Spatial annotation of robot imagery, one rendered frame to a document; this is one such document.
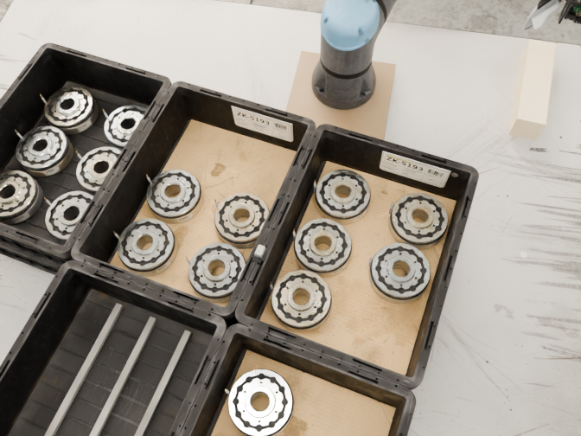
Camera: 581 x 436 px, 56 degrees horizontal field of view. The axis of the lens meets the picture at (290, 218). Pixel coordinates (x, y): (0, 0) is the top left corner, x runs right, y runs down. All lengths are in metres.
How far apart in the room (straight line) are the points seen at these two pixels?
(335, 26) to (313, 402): 0.71
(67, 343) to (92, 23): 0.91
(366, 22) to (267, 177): 0.37
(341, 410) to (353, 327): 0.14
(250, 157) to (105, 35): 0.64
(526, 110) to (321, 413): 0.80
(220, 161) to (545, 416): 0.77
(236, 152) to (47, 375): 0.53
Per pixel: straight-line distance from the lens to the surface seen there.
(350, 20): 1.15
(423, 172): 1.02
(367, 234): 1.01
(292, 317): 0.92
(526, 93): 1.36
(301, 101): 1.30
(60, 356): 1.03
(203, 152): 1.12
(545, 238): 1.25
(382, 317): 0.96
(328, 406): 0.93
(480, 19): 2.62
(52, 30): 1.65
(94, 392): 1.00
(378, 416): 0.93
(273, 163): 1.09
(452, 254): 0.91
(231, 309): 0.86
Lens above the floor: 1.75
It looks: 64 degrees down
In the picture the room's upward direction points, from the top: 5 degrees counter-clockwise
